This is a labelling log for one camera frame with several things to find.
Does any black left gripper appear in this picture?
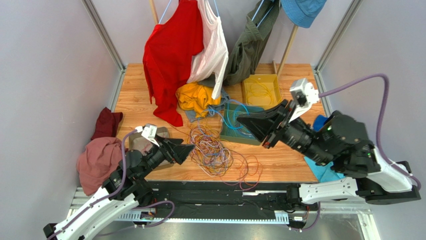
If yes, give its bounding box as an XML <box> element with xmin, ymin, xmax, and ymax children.
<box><xmin>137</xmin><ymin>133</ymin><xmax>196</xmax><ymax>180</ymax></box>

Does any multicolour cable pile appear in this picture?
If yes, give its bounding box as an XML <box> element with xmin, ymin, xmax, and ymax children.
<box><xmin>184</xmin><ymin>121</ymin><xmax>264</xmax><ymax>191</ymax></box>

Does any yellow cable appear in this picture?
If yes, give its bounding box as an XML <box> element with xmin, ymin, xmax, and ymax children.
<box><xmin>245</xmin><ymin>81</ymin><xmax>283</xmax><ymax>107</ymax></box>

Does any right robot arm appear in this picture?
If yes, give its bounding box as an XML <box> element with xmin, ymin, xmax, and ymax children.
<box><xmin>236</xmin><ymin>78</ymin><xmax>421</xmax><ymax>208</ymax></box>

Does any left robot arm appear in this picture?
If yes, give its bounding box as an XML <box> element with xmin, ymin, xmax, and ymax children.
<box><xmin>43</xmin><ymin>124</ymin><xmax>195</xmax><ymax>240</ymax></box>

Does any green plastic tray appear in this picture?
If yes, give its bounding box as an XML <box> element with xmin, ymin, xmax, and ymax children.
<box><xmin>220</xmin><ymin>103</ymin><xmax>264</xmax><ymax>146</ymax></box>

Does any yellow plastic tray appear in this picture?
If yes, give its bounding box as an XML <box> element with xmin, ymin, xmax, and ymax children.
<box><xmin>241</xmin><ymin>74</ymin><xmax>283</xmax><ymax>110</ymax></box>

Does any grey-blue cloth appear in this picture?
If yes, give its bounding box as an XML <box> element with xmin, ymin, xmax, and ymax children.
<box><xmin>184</xmin><ymin>87</ymin><xmax>230</xmax><ymax>123</ymax></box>

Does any grey plastic tray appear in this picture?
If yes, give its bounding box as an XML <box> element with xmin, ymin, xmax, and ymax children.
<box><xmin>125</xmin><ymin>131</ymin><xmax>172</xmax><ymax>173</ymax></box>

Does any wooden rack pole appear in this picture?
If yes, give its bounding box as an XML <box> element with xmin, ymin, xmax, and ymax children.
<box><xmin>271</xmin><ymin>24</ymin><xmax>299</xmax><ymax>79</ymax></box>

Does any yellow crumpled garment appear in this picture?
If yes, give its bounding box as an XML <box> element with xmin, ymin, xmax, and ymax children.
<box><xmin>175</xmin><ymin>82</ymin><xmax>221</xmax><ymax>118</ymax></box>

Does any dark blue cloth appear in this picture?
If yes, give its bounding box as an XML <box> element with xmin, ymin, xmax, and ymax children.
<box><xmin>312</xmin><ymin>115</ymin><xmax>333</xmax><ymax>132</ymax></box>

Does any olive green hanging garment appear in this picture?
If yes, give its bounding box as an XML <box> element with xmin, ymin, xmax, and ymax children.
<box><xmin>223</xmin><ymin>0</ymin><xmax>280</xmax><ymax>86</ymax></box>

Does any maroon cloth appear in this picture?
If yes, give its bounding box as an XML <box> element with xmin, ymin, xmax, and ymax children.
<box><xmin>90</xmin><ymin>107</ymin><xmax>124</xmax><ymax>140</ymax></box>

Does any white hanging tank top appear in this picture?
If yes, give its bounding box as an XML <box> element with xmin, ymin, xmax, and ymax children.
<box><xmin>187</xmin><ymin>0</ymin><xmax>229</xmax><ymax>100</ymax></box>

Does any turquoise cloth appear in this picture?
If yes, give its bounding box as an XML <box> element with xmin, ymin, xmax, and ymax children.
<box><xmin>304</xmin><ymin>156</ymin><xmax>345</xmax><ymax>183</ymax></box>

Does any dusty pink cloth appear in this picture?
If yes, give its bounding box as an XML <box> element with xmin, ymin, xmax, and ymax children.
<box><xmin>76</xmin><ymin>137</ymin><xmax>122</xmax><ymax>196</ymax></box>

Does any red hanging shirt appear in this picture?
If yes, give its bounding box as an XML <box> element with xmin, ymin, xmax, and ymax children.
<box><xmin>142</xmin><ymin>0</ymin><xmax>204</xmax><ymax>127</ymax></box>

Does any light blue bucket hat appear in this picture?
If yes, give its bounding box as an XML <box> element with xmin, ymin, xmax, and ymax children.
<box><xmin>280</xmin><ymin>0</ymin><xmax>327</xmax><ymax>29</ymax></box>

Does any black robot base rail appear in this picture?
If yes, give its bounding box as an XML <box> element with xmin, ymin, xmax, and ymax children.
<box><xmin>119</xmin><ymin>179</ymin><xmax>422</xmax><ymax>222</ymax></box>

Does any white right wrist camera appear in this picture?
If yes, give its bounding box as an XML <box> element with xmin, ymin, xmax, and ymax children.
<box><xmin>289</xmin><ymin>78</ymin><xmax>320</xmax><ymax>122</ymax></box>

